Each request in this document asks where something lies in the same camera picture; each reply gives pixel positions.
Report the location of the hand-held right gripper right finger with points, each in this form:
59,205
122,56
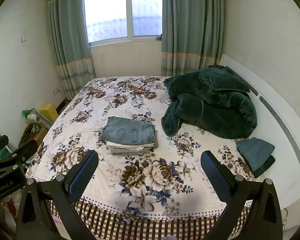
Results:
216,173

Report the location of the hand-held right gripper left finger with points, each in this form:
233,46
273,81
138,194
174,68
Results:
81,173

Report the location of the folded dark green pants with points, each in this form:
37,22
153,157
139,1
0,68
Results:
266,167

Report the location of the folded grey pants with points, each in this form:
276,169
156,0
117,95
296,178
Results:
130,152

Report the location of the folded white pants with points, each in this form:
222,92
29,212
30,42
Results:
130,147

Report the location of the brown cardboard box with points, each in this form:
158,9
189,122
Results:
41,135

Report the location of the green plastic bag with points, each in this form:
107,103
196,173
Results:
27,113

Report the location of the folded dark blue jeans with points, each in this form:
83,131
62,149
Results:
255,152

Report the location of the yellow box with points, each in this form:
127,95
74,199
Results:
49,111

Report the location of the folded light blue jeans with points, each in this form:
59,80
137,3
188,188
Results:
126,131

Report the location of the floral bedspread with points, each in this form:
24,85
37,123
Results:
145,170

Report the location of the dark green plush blanket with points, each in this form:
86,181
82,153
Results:
215,102

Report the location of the brown checkered bed sheet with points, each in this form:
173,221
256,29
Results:
140,230

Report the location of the white headboard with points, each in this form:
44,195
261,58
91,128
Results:
277,105

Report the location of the green striped curtain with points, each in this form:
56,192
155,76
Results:
70,42
190,30

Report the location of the small dark windowsill item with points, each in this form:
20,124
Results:
159,37

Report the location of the white framed window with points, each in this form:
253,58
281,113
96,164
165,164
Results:
122,12

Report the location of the white wall outlet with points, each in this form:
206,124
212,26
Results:
56,91

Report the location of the white light switch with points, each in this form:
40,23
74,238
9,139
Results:
23,38

